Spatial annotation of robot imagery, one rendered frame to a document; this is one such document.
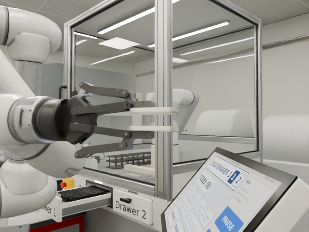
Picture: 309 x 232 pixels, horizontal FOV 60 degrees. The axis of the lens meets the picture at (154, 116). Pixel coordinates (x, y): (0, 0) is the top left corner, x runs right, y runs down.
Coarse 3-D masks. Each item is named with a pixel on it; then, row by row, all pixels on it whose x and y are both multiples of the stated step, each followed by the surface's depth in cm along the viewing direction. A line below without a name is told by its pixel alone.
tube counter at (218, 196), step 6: (210, 180) 74; (204, 186) 75; (210, 186) 71; (216, 186) 68; (204, 192) 72; (210, 192) 68; (216, 192) 65; (222, 192) 62; (210, 198) 65; (216, 198) 62; (222, 198) 59; (228, 198) 57; (216, 204) 60; (222, 204) 57
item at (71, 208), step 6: (84, 186) 162; (102, 186) 162; (108, 192) 157; (90, 198) 138; (96, 198) 140; (102, 198) 143; (108, 198) 145; (66, 204) 129; (72, 204) 131; (78, 204) 133; (84, 204) 135; (90, 204) 137; (96, 204) 140; (102, 204) 142; (108, 204) 145; (66, 210) 128; (72, 210) 131; (78, 210) 133; (84, 210) 135
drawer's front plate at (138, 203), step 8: (120, 192) 137; (136, 200) 128; (144, 200) 124; (136, 208) 128; (144, 208) 124; (152, 208) 122; (128, 216) 132; (136, 216) 128; (144, 216) 124; (152, 216) 122
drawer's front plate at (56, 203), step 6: (54, 198) 127; (60, 198) 125; (48, 204) 132; (54, 204) 127; (60, 204) 125; (42, 210) 138; (48, 210) 132; (54, 210) 127; (60, 210) 125; (48, 216) 132; (54, 216) 127; (60, 216) 125
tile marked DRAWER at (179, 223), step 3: (180, 219) 73; (177, 222) 73; (180, 222) 71; (174, 225) 73; (177, 225) 71; (180, 225) 70; (174, 228) 72; (177, 228) 70; (180, 228) 68; (183, 228) 66; (171, 231) 72; (174, 231) 70; (177, 231) 68; (180, 231) 67; (183, 231) 65
